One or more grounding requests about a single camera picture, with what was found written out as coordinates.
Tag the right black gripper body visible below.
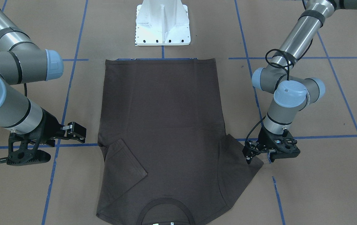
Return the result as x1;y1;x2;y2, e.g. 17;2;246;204
30;109;65;147

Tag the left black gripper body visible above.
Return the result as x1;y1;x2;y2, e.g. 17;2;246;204
257;127;285;150

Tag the dark brown t-shirt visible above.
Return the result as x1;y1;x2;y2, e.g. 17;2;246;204
96;59;264;225

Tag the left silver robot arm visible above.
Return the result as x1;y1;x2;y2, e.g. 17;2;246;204
242;0;357;164

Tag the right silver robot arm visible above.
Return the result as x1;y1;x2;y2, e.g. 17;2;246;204
0;8;87;146

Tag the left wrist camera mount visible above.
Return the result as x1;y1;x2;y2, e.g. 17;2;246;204
270;138;300;161

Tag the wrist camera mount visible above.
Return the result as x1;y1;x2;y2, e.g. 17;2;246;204
270;138;300;161
6;133;51;166

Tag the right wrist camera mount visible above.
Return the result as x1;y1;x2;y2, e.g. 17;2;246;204
6;133;51;166

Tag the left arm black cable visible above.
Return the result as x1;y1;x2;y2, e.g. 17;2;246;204
245;48;304;143

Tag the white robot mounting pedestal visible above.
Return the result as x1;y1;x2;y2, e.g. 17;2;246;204
135;0;191;46

